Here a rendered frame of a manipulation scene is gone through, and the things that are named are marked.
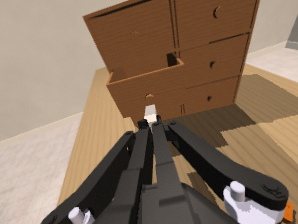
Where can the small brown chest of drawers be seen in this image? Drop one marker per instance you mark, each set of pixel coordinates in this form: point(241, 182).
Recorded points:
point(176, 50)

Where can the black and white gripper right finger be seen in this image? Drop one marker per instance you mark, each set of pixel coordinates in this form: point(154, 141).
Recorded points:
point(249, 196)

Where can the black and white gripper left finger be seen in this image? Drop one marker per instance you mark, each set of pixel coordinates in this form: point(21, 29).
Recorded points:
point(99, 188)

